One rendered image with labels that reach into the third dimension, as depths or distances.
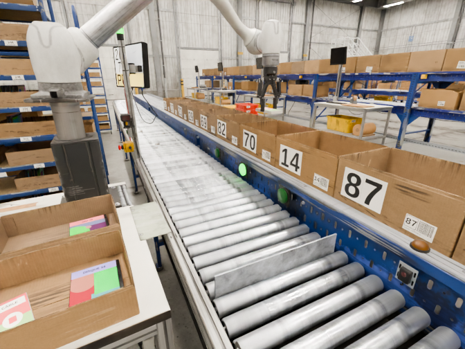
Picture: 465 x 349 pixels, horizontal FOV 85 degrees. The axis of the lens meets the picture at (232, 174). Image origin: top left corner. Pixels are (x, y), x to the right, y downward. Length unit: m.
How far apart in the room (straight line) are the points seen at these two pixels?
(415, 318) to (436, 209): 0.28
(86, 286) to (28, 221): 0.48
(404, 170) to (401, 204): 0.34
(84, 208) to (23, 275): 0.36
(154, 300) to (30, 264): 0.40
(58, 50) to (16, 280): 0.81
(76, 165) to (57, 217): 0.23
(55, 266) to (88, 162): 0.48
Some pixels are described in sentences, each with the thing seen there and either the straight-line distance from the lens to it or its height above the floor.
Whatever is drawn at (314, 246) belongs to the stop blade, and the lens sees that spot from 0.93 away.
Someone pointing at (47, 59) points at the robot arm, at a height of 1.39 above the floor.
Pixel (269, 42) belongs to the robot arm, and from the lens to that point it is 1.42.
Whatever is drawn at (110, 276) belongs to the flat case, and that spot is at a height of 0.77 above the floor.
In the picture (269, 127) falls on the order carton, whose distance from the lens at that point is 1.73.
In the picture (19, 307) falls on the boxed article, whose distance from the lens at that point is 0.92.
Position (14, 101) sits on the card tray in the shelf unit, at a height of 1.18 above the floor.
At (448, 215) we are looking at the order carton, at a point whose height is 0.99.
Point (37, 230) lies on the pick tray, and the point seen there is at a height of 0.76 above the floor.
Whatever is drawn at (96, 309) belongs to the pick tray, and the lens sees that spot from 0.74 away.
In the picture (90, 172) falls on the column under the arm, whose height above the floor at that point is 0.93.
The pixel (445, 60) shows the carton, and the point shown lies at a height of 1.55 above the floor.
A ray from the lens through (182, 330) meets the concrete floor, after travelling 1.68.
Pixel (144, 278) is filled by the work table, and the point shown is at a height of 0.75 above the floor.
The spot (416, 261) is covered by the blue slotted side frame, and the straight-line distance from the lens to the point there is 0.86.
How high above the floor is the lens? 1.32
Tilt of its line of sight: 21 degrees down
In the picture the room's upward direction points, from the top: straight up
